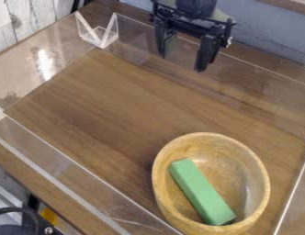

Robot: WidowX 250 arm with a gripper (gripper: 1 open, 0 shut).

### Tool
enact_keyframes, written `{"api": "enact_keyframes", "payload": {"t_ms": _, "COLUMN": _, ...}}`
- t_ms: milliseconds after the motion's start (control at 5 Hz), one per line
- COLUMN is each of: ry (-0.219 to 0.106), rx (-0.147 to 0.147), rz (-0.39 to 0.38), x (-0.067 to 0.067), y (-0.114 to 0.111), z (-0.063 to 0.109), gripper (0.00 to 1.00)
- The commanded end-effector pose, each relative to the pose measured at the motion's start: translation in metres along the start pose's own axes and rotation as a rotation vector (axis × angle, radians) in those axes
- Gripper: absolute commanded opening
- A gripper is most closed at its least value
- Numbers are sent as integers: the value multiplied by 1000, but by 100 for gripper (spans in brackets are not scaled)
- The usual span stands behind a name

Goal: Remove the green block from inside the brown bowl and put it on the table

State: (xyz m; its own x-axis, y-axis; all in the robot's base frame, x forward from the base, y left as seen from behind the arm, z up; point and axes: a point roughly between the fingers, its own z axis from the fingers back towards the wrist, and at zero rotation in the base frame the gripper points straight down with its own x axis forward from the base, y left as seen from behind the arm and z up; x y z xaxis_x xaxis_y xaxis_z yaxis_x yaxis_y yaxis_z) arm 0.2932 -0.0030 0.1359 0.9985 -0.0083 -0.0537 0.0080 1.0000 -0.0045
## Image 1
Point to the clear acrylic front wall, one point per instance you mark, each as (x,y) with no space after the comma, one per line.
(85,200)

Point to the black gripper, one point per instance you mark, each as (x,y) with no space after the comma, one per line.
(198,18)

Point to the yellow label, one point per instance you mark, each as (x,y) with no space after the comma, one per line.
(48,215)

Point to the green rectangular block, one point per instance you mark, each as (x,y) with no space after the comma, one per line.
(202,194)

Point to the clear acrylic corner bracket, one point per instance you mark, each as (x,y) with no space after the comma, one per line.
(99,36)

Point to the brown wooden bowl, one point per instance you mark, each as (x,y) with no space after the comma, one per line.
(234,171)

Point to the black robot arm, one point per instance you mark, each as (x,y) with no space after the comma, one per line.
(196,18)

